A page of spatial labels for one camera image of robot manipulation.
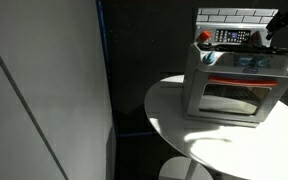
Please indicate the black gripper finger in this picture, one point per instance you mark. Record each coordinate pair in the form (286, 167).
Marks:
(271, 31)

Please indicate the black stove keypad panel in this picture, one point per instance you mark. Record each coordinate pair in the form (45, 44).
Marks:
(232, 35)

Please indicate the blue stove knob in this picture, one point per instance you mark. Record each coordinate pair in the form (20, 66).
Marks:
(210, 57)

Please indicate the orange red stove knob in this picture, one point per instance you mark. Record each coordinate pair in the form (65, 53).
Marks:
(204, 36)

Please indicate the grey toy stove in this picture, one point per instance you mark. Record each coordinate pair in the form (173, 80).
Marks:
(197, 93)

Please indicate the black stovetop grate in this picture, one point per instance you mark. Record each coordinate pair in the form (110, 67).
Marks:
(240, 48)

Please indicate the blue tape strip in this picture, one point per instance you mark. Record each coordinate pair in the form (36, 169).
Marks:
(101, 50)

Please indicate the white table pedestal base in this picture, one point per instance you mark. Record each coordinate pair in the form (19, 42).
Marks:
(174, 170)

